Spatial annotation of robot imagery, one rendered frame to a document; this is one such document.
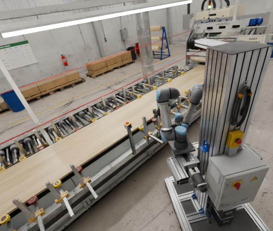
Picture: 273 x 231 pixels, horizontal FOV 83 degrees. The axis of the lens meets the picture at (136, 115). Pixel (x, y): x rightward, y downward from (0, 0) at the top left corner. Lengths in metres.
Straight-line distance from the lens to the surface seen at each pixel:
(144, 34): 5.93
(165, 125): 1.56
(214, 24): 4.60
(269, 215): 2.78
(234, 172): 1.39
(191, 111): 1.75
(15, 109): 7.15
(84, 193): 2.05
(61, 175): 2.08
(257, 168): 1.46
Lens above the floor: 2.29
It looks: 33 degrees down
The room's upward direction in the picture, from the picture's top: 11 degrees counter-clockwise
